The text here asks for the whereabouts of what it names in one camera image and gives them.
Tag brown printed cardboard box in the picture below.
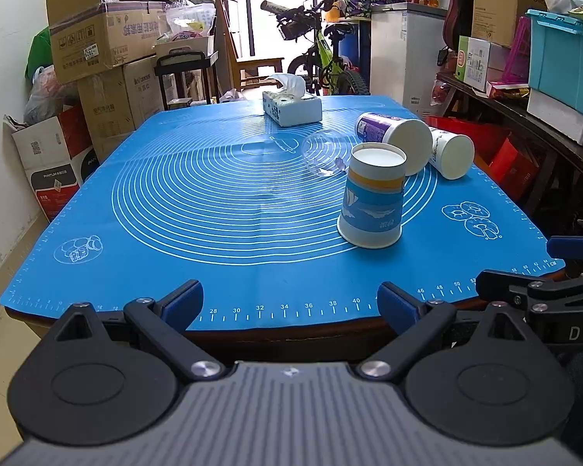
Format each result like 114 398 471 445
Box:
78 55 165 162

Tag green bag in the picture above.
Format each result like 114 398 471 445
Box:
25 26 54 81

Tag teal plastic storage bin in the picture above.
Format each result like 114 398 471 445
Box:
525 9 583 117

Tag white red printer box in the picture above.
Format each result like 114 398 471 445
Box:
12 106 101 222

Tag dark wooden side table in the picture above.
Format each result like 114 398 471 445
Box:
435 73 583 215

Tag green white carton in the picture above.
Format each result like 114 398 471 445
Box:
454 35 512 93

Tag blue white tissue box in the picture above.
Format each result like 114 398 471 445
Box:
262 73 323 128

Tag blue paper cup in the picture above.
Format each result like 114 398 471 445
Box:
337 142 408 249

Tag black trolley cart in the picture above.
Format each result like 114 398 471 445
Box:
154 50 220 110

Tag dark red guitar bag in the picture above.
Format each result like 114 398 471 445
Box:
442 0 475 52

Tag white green paper cup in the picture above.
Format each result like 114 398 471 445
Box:
426 127 475 180

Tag blue barrel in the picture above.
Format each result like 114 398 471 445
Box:
337 34 361 67

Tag green black bicycle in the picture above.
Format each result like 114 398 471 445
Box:
260 0 371 97

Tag white foam box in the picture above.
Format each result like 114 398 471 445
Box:
527 88 583 148

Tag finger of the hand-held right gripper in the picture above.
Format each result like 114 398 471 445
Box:
546 235 583 261
475 269 583 310

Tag large open cardboard box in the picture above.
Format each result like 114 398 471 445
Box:
46 0 169 85

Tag purple paper cup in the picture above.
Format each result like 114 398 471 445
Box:
354 112 434 177

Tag clear plastic cup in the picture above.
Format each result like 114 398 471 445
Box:
301 129 353 178

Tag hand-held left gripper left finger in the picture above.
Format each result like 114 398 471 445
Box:
44 279 225 382

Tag clear plastic bag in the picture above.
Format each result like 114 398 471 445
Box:
165 0 217 42

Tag blue silicone baking mat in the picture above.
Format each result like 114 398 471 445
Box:
0 93 564 333

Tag tall brown cardboard box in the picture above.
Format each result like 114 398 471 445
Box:
471 0 548 47

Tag red white plastic bag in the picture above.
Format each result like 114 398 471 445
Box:
24 65 79 125

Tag red gift bags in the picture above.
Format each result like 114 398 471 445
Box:
425 115 540 201

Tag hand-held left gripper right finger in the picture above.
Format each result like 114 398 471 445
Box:
357 282 548 381

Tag wooden chair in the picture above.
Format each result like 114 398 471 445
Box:
220 0 285 91

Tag white chest freezer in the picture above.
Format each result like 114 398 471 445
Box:
369 2 449 120

